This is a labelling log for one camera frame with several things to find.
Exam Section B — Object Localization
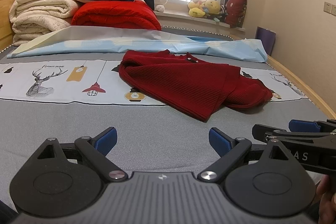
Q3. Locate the bright red quilt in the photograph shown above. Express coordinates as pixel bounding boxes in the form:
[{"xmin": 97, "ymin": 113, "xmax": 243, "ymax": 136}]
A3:
[{"xmin": 71, "ymin": 1, "xmax": 161, "ymax": 31}]

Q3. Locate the wall socket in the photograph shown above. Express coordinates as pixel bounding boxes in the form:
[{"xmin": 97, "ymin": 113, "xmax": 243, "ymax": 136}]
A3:
[{"xmin": 323, "ymin": 2, "xmax": 332, "ymax": 14}]

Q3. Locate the white plush toy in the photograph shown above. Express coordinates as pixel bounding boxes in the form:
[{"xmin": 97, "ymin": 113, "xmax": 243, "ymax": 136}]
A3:
[{"xmin": 154, "ymin": 0, "xmax": 167, "ymax": 12}]

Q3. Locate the printed deer bed sheet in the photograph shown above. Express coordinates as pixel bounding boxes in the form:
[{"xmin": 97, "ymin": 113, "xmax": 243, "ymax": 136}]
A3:
[{"xmin": 0, "ymin": 59, "xmax": 308, "ymax": 106}]

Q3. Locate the light blue folded sheet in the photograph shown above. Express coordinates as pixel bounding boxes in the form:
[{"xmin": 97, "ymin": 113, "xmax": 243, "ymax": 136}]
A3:
[{"xmin": 7, "ymin": 26, "xmax": 268, "ymax": 63}]

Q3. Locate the purple box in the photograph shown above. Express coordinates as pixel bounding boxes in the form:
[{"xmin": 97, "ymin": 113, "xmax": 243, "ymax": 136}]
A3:
[{"xmin": 255, "ymin": 27, "xmax": 276, "ymax": 55}]

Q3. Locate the dark red knit sweater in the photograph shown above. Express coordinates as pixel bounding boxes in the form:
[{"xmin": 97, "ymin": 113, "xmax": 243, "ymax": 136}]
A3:
[{"xmin": 118, "ymin": 50, "xmax": 273, "ymax": 122}]

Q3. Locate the yellow round plush toy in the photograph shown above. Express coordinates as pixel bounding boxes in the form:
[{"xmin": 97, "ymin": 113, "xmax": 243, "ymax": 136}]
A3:
[{"xmin": 203, "ymin": 0, "xmax": 221, "ymax": 15}]

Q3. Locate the cream folded blanket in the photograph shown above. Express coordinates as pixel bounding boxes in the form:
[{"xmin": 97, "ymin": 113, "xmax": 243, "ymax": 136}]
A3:
[{"xmin": 9, "ymin": 0, "xmax": 80, "ymax": 46}]

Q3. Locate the dark red cushion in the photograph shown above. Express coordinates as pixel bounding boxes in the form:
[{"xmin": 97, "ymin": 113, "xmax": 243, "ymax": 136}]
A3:
[{"xmin": 225, "ymin": 0, "xmax": 247, "ymax": 28}]

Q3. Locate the person's right hand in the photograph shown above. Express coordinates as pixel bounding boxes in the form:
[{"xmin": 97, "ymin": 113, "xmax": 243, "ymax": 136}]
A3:
[{"xmin": 316, "ymin": 175, "xmax": 335, "ymax": 224}]

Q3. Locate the wooden bed frame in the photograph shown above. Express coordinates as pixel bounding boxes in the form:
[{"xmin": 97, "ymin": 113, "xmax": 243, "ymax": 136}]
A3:
[{"xmin": 231, "ymin": 34, "xmax": 336, "ymax": 120}]

